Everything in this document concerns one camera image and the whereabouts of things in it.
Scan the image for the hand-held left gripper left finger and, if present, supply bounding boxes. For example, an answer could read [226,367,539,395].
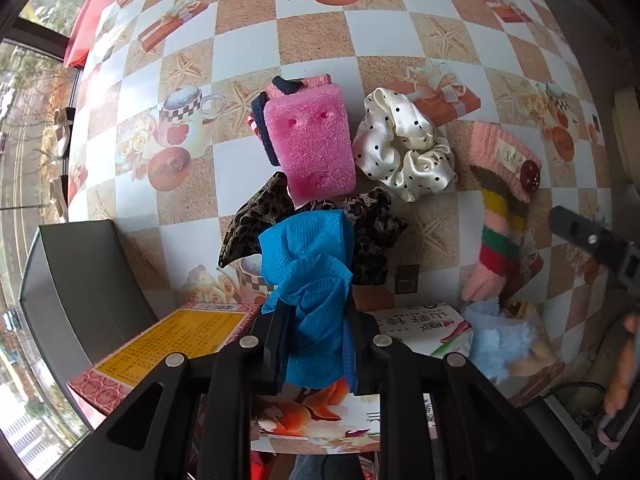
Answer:
[55,305,292,480]

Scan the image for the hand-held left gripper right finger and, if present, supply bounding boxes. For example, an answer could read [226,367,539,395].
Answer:
[344,300,591,480]

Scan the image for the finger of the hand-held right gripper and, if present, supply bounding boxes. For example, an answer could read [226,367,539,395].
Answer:
[548,205,640,293]

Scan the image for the white floral cardboard box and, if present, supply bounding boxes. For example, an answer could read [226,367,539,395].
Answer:
[250,302,473,456]

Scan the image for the blue nonwoven cloth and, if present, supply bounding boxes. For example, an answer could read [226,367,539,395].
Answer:
[257,210,358,391]

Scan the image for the striped pink knit sock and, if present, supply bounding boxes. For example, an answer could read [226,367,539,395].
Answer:
[461,121,543,303]

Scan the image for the light blue fluffy cloth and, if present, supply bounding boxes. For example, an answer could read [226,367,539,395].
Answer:
[460,300,538,383]

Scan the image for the leopard-print scrunchie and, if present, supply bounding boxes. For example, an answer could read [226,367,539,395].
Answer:
[218,171,408,286]

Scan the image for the cream polka-dot scrunchie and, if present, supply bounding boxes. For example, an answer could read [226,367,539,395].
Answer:
[351,87,458,203]

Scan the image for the pink sponge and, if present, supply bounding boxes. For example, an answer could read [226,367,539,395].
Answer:
[263,84,357,202]

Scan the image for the pink and navy sock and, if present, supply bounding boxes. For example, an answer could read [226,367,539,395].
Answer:
[247,74,332,167]

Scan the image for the person's right hand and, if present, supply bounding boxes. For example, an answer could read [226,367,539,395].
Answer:
[602,310,640,418]

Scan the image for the checkered printed tablecloth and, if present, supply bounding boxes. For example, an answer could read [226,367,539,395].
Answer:
[67,0,613,411]

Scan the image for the red plastic chair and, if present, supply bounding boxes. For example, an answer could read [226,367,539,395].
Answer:
[62,0,138,68]

